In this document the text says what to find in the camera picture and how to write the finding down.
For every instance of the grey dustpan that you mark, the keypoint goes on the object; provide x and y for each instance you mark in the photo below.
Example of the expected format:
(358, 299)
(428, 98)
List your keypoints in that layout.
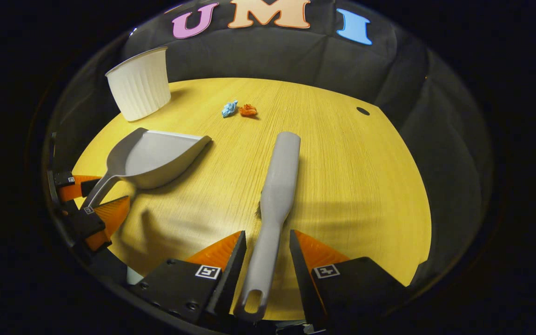
(156, 158)

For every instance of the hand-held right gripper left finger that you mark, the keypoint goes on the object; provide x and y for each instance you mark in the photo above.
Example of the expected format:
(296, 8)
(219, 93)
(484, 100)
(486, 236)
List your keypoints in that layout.
(231, 274)

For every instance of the orange paper scrap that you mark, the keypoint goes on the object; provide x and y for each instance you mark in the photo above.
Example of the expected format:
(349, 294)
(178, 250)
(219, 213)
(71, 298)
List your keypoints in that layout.
(248, 110)

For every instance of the white ribbed garbage bin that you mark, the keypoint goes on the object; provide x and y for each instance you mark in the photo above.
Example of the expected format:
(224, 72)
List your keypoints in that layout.
(140, 88)

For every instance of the small grey broom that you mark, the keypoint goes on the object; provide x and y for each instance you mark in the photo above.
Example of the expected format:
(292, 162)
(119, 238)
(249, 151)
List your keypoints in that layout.
(279, 186)

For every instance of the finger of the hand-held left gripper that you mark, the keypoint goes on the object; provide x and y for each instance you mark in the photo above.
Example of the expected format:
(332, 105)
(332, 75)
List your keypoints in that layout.
(86, 225)
(70, 188)

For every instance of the blue paper scrap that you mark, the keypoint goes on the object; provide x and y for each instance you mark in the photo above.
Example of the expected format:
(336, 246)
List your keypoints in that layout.
(229, 109)

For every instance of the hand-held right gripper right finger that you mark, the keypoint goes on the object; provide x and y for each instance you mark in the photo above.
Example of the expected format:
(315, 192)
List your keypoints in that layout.
(301, 274)

